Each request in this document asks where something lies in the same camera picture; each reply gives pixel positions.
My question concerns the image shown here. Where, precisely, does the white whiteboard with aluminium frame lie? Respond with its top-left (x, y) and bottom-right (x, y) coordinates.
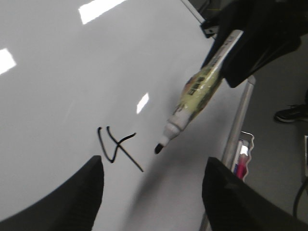
top-left (0, 0), bottom-right (251, 231)

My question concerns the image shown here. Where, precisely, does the white marker tray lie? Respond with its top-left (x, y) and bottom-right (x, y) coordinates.
top-left (231, 131), bottom-right (255, 181)

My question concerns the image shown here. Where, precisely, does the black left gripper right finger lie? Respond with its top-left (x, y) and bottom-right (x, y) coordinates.
top-left (202, 157), bottom-right (308, 231)

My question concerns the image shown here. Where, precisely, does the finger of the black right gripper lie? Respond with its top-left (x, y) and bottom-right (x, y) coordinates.
top-left (220, 30), bottom-right (301, 88)
top-left (202, 0), bottom-right (265, 69)

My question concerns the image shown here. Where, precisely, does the pink marker in tray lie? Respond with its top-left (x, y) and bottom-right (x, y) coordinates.
top-left (233, 145), bottom-right (250, 180)

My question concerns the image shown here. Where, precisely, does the black shoe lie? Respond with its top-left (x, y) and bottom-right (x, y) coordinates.
top-left (274, 91), bottom-right (308, 123)

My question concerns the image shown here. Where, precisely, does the black cable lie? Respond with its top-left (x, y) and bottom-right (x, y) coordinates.
top-left (292, 178), bottom-right (308, 217)

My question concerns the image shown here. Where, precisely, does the white black whiteboard marker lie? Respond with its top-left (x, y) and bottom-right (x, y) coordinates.
top-left (154, 30), bottom-right (243, 154)

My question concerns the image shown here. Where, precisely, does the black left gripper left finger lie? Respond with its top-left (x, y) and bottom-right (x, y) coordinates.
top-left (0, 155), bottom-right (103, 231)

